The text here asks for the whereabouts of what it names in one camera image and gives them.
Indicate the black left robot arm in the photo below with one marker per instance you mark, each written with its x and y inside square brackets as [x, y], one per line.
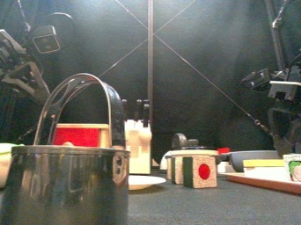
[10, 14]

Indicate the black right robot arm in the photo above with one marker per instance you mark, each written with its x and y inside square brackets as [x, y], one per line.
[287, 35]

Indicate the small white plate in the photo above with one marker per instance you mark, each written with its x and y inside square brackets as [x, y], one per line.
[143, 181]

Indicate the yellow toy block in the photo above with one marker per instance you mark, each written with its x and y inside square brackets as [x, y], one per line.
[263, 163]

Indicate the dark bowl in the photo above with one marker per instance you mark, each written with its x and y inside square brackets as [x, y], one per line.
[254, 159]

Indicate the toy carton green print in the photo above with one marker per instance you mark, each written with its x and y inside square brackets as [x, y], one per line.
[293, 168]

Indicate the white toy block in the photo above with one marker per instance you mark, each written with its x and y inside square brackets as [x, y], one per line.
[266, 173]

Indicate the small red toy block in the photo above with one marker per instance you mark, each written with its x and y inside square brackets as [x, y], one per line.
[223, 150]

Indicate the wooden tray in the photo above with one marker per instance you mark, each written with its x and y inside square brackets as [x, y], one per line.
[266, 183]

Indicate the red wooden toy box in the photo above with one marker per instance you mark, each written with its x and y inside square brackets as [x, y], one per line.
[77, 136]

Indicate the cream toy pot black lid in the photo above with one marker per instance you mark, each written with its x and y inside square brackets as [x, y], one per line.
[187, 146]

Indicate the toy sushi roll red centre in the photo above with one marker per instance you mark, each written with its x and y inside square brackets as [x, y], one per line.
[200, 171]

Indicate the toy sushi roll piece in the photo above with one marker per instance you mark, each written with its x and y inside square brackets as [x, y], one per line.
[176, 170]

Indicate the wooden toy knife block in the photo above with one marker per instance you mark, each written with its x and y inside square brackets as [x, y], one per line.
[137, 149]

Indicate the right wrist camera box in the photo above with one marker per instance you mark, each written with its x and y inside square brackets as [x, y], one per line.
[256, 80]

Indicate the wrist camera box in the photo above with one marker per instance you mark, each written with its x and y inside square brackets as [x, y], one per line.
[45, 42]
[256, 80]

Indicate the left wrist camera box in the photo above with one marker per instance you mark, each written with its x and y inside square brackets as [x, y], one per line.
[45, 42]

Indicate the slanted metal frame bar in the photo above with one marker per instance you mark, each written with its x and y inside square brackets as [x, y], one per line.
[275, 38]

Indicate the vertical metal frame pole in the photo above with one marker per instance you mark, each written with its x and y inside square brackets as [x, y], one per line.
[149, 58]

